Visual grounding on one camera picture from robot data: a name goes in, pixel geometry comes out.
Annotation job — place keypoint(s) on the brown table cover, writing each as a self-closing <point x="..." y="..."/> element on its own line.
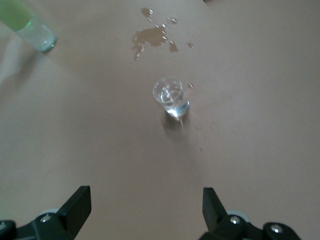
<point x="75" y="125"/>

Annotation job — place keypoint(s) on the small clear shot glass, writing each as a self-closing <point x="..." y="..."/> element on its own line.
<point x="170" y="97"/>

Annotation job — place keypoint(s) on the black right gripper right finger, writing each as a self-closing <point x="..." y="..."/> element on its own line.
<point x="217" y="220"/>

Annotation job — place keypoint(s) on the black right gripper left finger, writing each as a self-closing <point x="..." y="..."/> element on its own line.
<point x="70" y="215"/>

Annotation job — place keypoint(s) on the green sleeved glass bottle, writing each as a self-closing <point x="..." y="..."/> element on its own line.
<point x="37" y="35"/>

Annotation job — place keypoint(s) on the liquid spill puddle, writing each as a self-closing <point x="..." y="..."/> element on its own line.
<point x="150" y="35"/>

